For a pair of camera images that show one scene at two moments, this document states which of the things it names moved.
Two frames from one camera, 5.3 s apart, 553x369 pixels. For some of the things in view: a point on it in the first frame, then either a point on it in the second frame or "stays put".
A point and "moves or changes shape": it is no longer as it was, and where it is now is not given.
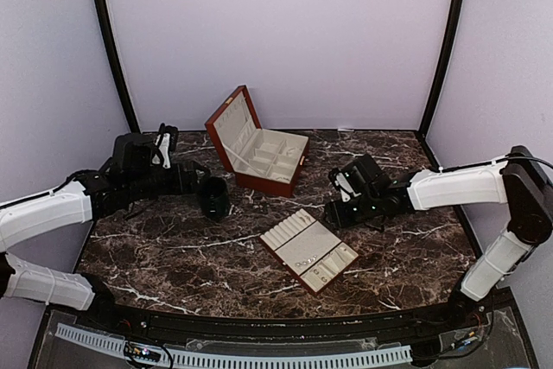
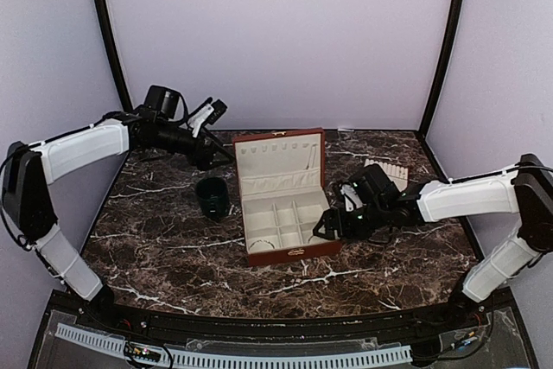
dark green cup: [214, 197] stays put
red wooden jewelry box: [261, 158] moves or changes shape
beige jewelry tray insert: [311, 253] → [397, 175]
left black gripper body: [177, 186] → [197, 159]
